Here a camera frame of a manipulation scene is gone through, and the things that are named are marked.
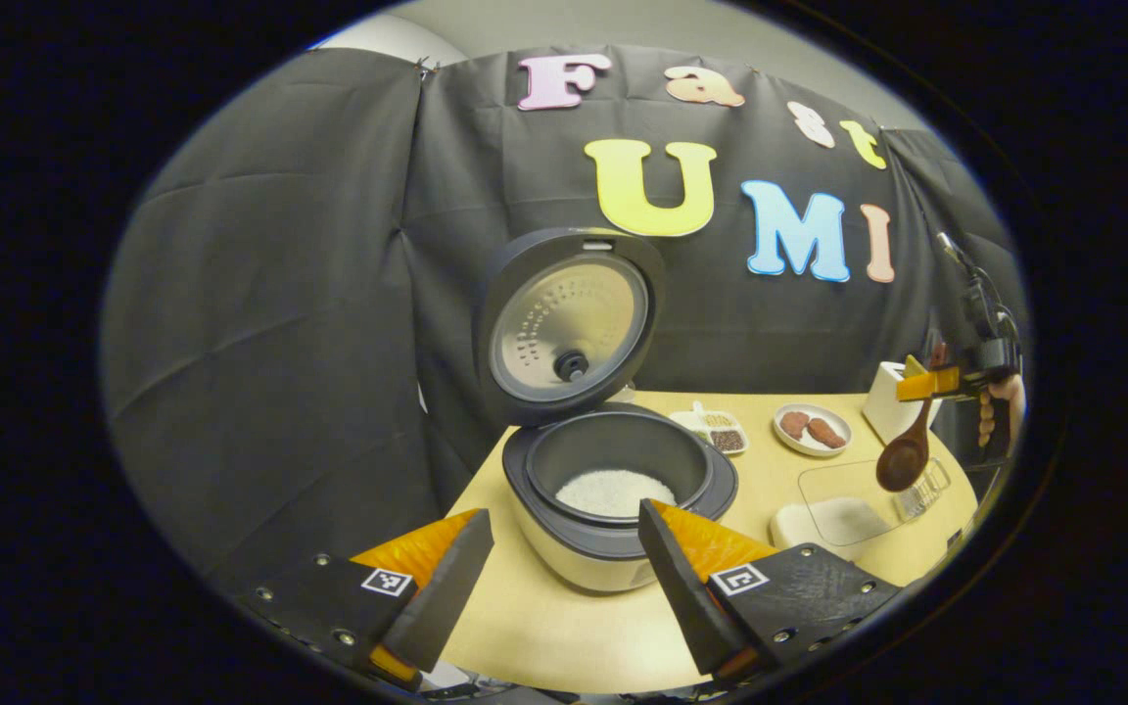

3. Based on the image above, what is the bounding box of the white toaster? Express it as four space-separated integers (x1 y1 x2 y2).
862 360 942 447

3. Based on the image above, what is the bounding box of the black backdrop cloth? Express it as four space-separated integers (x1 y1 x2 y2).
99 44 1030 588

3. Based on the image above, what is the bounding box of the clear-lidded white rice box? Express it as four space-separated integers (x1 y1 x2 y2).
770 460 908 562

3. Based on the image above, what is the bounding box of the brown wooden spoon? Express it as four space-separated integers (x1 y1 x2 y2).
875 343 949 493

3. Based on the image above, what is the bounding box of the white divided bean dish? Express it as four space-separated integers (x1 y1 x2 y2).
670 401 749 456

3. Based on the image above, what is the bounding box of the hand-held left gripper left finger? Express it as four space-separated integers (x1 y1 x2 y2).
231 507 494 691

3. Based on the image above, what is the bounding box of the metal wire chopstick holder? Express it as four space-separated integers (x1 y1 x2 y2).
892 458 952 520

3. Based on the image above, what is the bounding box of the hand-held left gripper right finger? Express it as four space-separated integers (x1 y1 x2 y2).
636 497 903 686

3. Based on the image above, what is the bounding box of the white round plate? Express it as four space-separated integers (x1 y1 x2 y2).
773 403 853 458

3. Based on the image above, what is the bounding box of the grey rice cooker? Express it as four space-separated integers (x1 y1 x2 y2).
474 227 739 593

